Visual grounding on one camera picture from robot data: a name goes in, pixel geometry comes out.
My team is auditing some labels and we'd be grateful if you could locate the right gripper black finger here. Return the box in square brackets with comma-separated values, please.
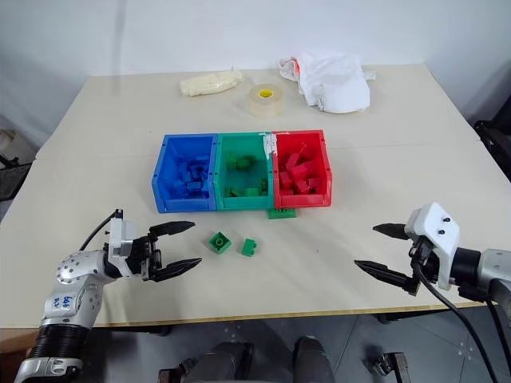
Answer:
[354, 259, 419, 297]
[371, 223, 412, 242]

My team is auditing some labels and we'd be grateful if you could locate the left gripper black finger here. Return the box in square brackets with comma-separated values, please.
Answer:
[153, 257, 203, 283]
[149, 221, 196, 241]

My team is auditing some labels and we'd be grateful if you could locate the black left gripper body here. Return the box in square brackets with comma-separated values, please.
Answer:
[126, 234, 164, 282]

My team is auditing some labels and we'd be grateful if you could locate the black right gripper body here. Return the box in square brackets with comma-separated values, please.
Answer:
[407, 235, 440, 285]

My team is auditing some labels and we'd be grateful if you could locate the square green building block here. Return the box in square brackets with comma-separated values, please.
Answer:
[207, 231, 233, 255]

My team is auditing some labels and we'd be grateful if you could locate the blue plastic bin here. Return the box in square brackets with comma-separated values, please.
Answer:
[151, 133, 220, 213]

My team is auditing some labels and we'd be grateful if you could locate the small green building block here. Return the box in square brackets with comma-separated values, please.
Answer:
[240, 237, 259, 258]

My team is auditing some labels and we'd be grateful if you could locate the green plastic bin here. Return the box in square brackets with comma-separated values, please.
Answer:
[214, 132, 276, 211]

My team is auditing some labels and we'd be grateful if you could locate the red plastic bin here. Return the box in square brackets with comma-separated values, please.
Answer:
[270, 128, 334, 209]

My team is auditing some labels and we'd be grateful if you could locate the black table foot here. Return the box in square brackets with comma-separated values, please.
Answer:
[366, 350, 407, 383]
[157, 357, 197, 383]

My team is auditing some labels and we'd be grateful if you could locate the dark rounded shape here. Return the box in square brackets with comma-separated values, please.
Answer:
[201, 342, 256, 383]
[294, 336, 335, 383]

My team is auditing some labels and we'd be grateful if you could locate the flat green building plate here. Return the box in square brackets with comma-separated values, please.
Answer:
[267, 206, 299, 221]

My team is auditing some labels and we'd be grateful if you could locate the white tape scrap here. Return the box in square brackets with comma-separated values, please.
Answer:
[260, 132, 279, 161]

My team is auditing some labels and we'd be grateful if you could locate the crumpled white plastic bag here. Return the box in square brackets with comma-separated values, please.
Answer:
[278, 51, 377, 115]

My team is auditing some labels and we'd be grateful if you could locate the black bag on floor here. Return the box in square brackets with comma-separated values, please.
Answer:
[0, 128, 34, 203]

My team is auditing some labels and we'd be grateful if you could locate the beige tape roll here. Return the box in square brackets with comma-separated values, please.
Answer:
[248, 83, 286, 119]

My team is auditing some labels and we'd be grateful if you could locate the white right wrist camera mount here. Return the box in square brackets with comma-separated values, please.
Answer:
[403, 202, 461, 291]

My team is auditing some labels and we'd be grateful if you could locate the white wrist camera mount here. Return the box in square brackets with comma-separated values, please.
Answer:
[403, 202, 461, 291]
[106, 207, 139, 259]

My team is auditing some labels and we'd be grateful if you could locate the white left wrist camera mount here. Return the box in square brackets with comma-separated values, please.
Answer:
[106, 207, 139, 259]

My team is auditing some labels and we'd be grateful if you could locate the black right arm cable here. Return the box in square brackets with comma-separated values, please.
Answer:
[410, 249, 504, 383]

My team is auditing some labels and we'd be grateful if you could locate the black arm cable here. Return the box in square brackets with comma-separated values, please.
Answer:
[410, 249, 504, 383]
[78, 210, 117, 252]

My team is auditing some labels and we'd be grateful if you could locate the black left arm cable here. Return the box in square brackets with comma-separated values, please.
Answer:
[78, 210, 117, 252]

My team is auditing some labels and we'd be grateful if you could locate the black frame beside table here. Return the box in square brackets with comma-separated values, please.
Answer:
[472, 106, 511, 181]

